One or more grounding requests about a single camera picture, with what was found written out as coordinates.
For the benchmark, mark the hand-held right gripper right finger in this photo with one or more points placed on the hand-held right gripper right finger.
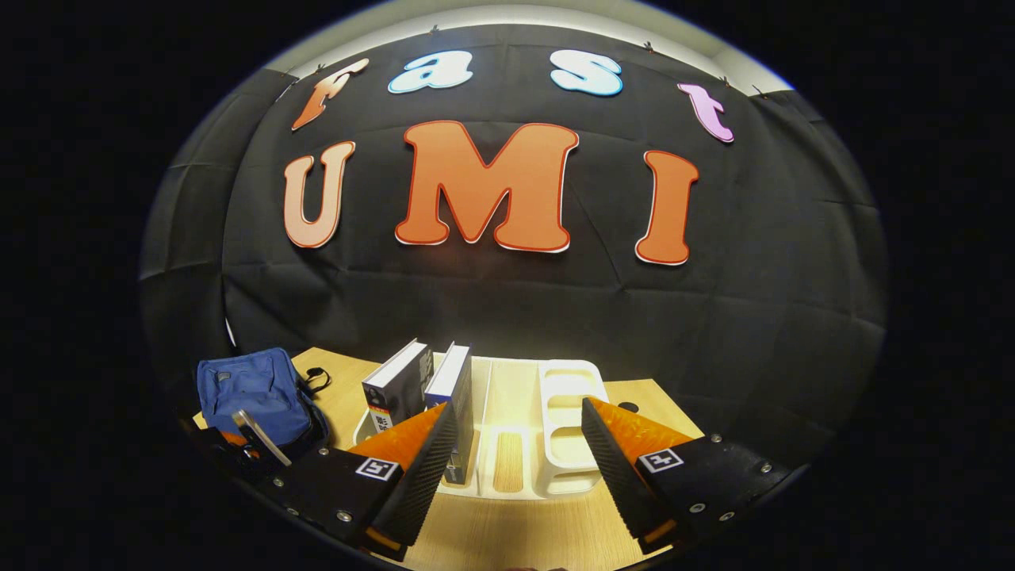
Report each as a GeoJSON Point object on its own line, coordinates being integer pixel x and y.
{"type": "Point", "coordinates": [614, 468]}

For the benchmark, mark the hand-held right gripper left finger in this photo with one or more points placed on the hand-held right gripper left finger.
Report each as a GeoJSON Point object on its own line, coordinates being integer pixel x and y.
{"type": "Point", "coordinates": [424, 468]}

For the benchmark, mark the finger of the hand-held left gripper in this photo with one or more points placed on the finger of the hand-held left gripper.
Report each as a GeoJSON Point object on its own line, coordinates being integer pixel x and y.
{"type": "Point", "coordinates": [231, 438]}

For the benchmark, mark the blue schoolbag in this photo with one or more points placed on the blue schoolbag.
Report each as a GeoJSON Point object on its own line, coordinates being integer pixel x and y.
{"type": "Point", "coordinates": [254, 396]}

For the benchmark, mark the white bookshelf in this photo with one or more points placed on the white bookshelf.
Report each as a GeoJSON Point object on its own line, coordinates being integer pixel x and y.
{"type": "Point", "coordinates": [571, 428]}

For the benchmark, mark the black cover book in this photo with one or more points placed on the black cover book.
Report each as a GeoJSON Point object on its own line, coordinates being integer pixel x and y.
{"type": "Point", "coordinates": [396, 392]}

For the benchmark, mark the blue white cover book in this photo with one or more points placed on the blue white cover book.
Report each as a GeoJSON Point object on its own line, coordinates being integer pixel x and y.
{"type": "Point", "coordinates": [458, 381]}

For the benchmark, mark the black cloth panel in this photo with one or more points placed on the black cloth panel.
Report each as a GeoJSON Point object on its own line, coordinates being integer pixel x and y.
{"type": "Point", "coordinates": [186, 262]}

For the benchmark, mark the black backdrop cloth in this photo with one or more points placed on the black backdrop cloth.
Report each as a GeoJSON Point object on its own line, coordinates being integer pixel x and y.
{"type": "Point", "coordinates": [761, 262]}

